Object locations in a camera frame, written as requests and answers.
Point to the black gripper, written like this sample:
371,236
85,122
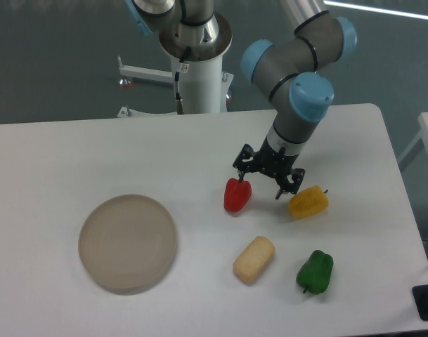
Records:
271,163

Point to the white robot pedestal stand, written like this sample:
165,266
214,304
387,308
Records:
196,55

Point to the beige bread loaf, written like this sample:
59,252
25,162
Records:
250,264

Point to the yellow bell pepper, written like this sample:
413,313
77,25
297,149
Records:
308,202

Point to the black device at table edge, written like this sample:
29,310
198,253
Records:
420,294

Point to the green bell pepper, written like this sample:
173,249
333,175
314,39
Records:
315,274

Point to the round beige plate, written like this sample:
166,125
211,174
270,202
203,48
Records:
128,243

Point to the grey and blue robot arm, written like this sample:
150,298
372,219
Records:
287,76

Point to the red bell pepper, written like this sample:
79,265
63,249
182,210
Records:
237,193

